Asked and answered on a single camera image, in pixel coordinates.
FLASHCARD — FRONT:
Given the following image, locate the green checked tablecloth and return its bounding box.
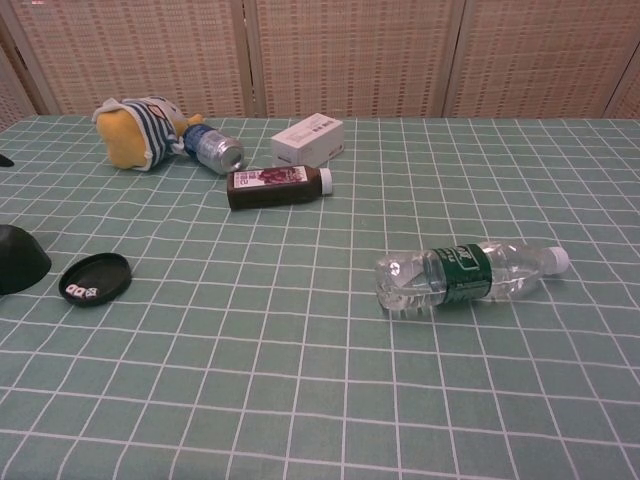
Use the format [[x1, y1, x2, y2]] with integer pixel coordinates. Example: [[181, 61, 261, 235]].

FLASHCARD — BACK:
[[0, 114, 640, 480]]

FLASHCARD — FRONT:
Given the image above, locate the blue silver drink can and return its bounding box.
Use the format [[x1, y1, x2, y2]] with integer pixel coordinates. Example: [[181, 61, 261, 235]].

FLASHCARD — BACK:
[[183, 124, 245, 174]]

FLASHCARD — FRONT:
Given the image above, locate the white cardboard box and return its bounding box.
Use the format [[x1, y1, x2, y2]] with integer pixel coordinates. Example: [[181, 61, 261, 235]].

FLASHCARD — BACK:
[[271, 112, 345, 168]]

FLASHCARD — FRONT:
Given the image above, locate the clear water bottle green label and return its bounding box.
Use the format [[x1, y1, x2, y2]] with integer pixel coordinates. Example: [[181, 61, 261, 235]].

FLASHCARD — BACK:
[[374, 240, 571, 320]]

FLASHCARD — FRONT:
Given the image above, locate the yellow plush toy striped shirt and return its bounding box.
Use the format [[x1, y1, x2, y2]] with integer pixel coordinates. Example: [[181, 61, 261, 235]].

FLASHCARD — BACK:
[[92, 95, 206, 172]]

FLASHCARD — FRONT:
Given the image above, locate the dark green bowl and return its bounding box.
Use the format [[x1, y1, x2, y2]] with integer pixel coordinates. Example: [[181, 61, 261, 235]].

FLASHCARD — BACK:
[[0, 224, 53, 296]]

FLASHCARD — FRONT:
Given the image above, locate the woven bamboo folding screen panel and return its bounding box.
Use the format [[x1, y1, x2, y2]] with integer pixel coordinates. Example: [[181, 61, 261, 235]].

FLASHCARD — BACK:
[[442, 0, 640, 120], [244, 0, 464, 120], [0, 0, 250, 119], [0, 14, 49, 121], [602, 54, 640, 120]]

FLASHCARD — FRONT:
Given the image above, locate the dark round lid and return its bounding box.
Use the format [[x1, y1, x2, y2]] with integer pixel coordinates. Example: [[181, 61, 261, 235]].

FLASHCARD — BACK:
[[58, 252, 133, 306]]

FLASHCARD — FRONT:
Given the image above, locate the dark juice bottle white cap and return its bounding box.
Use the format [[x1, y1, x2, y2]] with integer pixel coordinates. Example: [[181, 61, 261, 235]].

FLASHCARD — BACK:
[[226, 165, 334, 211]]

